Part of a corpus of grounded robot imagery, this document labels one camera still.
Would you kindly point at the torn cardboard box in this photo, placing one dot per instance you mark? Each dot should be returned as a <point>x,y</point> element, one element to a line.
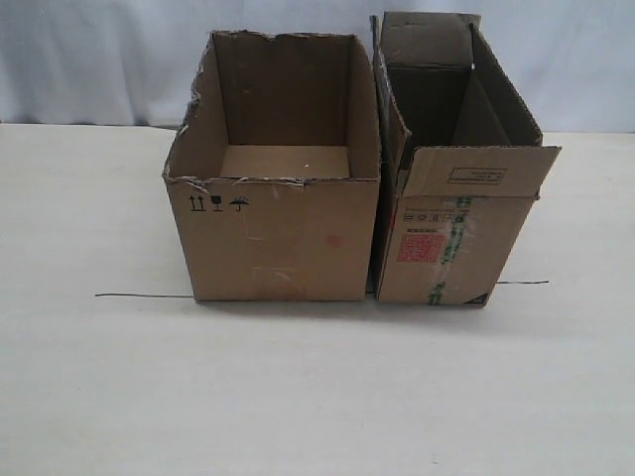
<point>274,174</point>

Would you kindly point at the tall cardboard box with flaps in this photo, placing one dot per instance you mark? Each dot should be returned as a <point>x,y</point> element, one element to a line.
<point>463,160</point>

